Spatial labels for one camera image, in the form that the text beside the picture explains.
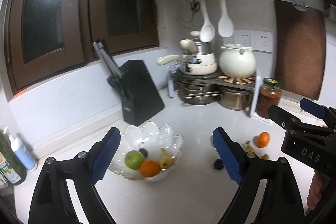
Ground white hanging ladle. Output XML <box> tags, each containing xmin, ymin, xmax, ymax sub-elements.
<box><xmin>199</xmin><ymin>0</ymin><xmax>216</xmax><ymax>43</ymax></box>

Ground steel pot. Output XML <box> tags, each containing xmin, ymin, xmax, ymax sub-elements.
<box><xmin>179</xmin><ymin>39</ymin><xmax>213</xmax><ymax>55</ymax></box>
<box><xmin>178</xmin><ymin>80</ymin><xmax>221</xmax><ymax>105</ymax></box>
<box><xmin>219</xmin><ymin>86</ymin><xmax>253</xmax><ymax>110</ymax></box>

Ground white ceramic pot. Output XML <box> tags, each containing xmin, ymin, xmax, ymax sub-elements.
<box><xmin>219</xmin><ymin>44</ymin><xmax>256</xmax><ymax>79</ymax></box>

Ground small yellow banana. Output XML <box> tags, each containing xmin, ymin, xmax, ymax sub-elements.
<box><xmin>159</xmin><ymin>148</ymin><xmax>174</xmax><ymax>169</ymax></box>

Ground steel pot lower right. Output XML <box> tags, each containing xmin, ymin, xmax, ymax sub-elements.
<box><xmin>219</xmin><ymin>86</ymin><xmax>253</xmax><ymax>110</ymax></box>

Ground white pump bottle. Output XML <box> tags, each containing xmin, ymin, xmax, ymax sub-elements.
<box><xmin>3</xmin><ymin>126</ymin><xmax>38</xmax><ymax>172</ymax></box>

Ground brown kiwi fruit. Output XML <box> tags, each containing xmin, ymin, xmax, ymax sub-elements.
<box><xmin>261</xmin><ymin>154</ymin><xmax>269</xmax><ymax>160</ymax></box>

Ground brown wooden cutting board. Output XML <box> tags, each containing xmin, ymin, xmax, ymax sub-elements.
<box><xmin>274</xmin><ymin>0</ymin><xmax>326</xmax><ymax>100</ymax></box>

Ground woven trivet mat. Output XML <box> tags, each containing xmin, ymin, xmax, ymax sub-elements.
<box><xmin>218</xmin><ymin>75</ymin><xmax>255</xmax><ymax>85</ymax></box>

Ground grey pot rack shelf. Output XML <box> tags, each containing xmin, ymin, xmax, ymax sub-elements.
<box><xmin>167</xmin><ymin>63</ymin><xmax>261</xmax><ymax>117</ymax></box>

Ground person's right hand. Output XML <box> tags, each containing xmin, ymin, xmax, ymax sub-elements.
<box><xmin>306</xmin><ymin>170</ymin><xmax>325</xmax><ymax>210</ymax></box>

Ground green apple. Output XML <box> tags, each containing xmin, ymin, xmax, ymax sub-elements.
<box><xmin>124</xmin><ymin>150</ymin><xmax>145</xmax><ymax>170</ymax></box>

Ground glass jar of sauce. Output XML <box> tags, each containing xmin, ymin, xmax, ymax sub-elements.
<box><xmin>256</xmin><ymin>78</ymin><xmax>282</xmax><ymax>119</ymax></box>

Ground green detergent bottle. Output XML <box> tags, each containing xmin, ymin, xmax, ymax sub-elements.
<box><xmin>0</xmin><ymin>130</ymin><xmax>27</xmax><ymax>186</ymax></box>

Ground steel pot upper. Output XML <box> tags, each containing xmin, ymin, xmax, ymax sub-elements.
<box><xmin>179</xmin><ymin>39</ymin><xmax>213</xmax><ymax>55</ymax></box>

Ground knife handles in block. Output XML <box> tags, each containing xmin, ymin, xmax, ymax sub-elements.
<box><xmin>92</xmin><ymin>39</ymin><xmax>122</xmax><ymax>79</ymax></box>

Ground black knife block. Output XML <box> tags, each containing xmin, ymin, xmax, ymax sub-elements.
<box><xmin>107</xmin><ymin>60</ymin><xmax>165</xmax><ymax>126</ymax></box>

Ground dark wooden window frame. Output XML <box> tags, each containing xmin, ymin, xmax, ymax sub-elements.
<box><xmin>4</xmin><ymin>0</ymin><xmax>159</xmax><ymax>95</ymax></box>

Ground cream frying pan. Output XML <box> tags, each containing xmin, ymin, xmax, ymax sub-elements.
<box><xmin>179</xmin><ymin>63</ymin><xmax>218</xmax><ymax>76</ymax></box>

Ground wall power sockets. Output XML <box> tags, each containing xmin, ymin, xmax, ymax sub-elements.
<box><xmin>223</xmin><ymin>30</ymin><xmax>273</xmax><ymax>53</ymax></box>

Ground cream saucepan with handle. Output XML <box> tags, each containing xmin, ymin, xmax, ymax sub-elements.
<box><xmin>156</xmin><ymin>53</ymin><xmax>216</xmax><ymax>66</ymax></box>

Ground dark purple plum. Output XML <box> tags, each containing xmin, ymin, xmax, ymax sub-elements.
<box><xmin>214</xmin><ymin>159</ymin><xmax>224</xmax><ymax>170</ymax></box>

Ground small dark grapes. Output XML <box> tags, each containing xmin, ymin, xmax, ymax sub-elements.
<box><xmin>138</xmin><ymin>148</ymin><xmax>148</xmax><ymax>158</ymax></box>

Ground white scalloped fruit bowl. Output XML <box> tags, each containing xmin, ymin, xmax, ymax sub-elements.
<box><xmin>109</xmin><ymin>122</ymin><xmax>184</xmax><ymax>182</ymax></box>

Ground orange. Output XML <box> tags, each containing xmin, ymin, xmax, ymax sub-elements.
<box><xmin>257</xmin><ymin>132</ymin><xmax>270</xmax><ymax>148</ymax></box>
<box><xmin>139</xmin><ymin>160</ymin><xmax>161</xmax><ymax>177</ymax></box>

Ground long yellow banana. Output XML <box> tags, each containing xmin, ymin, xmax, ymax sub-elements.
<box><xmin>245</xmin><ymin>140</ymin><xmax>255</xmax><ymax>153</ymax></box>

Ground steel pot lower left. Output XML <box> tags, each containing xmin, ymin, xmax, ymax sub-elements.
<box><xmin>178</xmin><ymin>80</ymin><xmax>221</xmax><ymax>105</ymax></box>

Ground white hanging rice spoon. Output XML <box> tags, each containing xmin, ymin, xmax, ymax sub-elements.
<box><xmin>218</xmin><ymin>0</ymin><xmax>234</xmax><ymax>38</ymax></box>

